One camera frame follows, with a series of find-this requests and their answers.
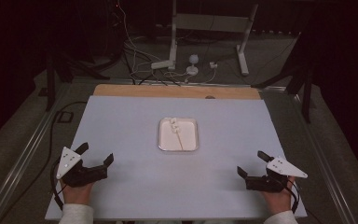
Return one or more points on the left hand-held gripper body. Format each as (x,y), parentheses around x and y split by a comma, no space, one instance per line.
(74,175)

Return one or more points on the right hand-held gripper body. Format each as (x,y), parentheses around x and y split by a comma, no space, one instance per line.
(267,183)

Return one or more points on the white square tray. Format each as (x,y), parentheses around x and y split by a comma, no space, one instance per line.
(189,137)

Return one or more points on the thin wooden skewer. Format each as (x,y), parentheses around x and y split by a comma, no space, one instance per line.
(179,141)

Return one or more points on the person's left hand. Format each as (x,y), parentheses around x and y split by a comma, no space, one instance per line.
(76,195)

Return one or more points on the person's right hand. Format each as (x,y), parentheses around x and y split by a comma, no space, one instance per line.
(280,200)

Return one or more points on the white table mat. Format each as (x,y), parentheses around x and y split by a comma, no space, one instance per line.
(130,140)

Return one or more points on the black square floor plate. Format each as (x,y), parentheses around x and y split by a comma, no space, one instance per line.
(65,117)

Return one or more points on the black tripod stand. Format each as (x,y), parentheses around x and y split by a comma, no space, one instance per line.
(50,84)
(306,93)

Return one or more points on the wooden table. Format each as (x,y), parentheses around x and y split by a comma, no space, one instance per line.
(167,91)

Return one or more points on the small white adapter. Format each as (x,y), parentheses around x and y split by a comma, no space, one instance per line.
(213,65)

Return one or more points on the white power strip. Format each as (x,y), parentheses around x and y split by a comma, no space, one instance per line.
(162,64)

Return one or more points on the white metal stand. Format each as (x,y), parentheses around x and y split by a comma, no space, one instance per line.
(209,22)

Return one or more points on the aluminium floor rail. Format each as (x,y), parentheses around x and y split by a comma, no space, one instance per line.
(326,161)
(28,155)

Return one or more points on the small white round camera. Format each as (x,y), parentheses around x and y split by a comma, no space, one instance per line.
(193,63)

